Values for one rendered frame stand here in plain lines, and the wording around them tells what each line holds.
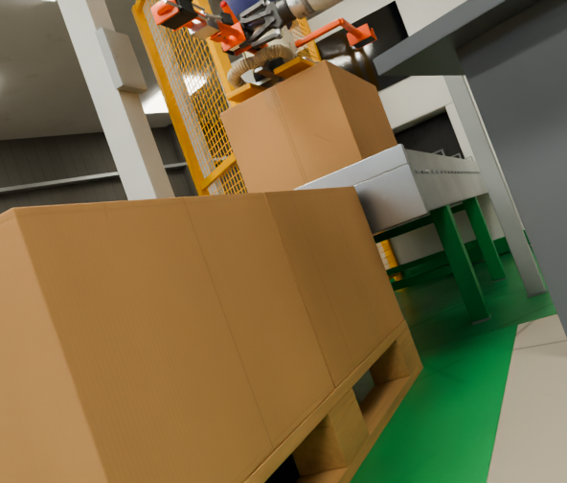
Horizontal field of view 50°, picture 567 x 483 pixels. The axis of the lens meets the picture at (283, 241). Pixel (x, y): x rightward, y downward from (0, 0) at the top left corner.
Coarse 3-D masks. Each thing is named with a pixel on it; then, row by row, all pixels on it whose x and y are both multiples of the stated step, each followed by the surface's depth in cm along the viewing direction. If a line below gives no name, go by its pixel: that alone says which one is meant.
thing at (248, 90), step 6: (246, 84) 199; (252, 84) 200; (234, 90) 201; (240, 90) 200; (246, 90) 200; (252, 90) 202; (258, 90) 204; (228, 96) 202; (234, 96) 201; (240, 96) 204; (246, 96) 206; (252, 96) 208; (240, 102) 210
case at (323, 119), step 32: (320, 64) 185; (256, 96) 194; (288, 96) 190; (320, 96) 186; (352, 96) 199; (256, 128) 195; (288, 128) 191; (320, 128) 187; (352, 128) 185; (384, 128) 225; (256, 160) 196; (288, 160) 192; (320, 160) 188; (352, 160) 184; (256, 192) 198
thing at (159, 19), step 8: (152, 8) 156; (176, 8) 153; (160, 16) 155; (168, 16) 154; (176, 16) 155; (184, 16) 157; (160, 24) 156; (168, 24) 158; (176, 24) 159; (184, 24) 161
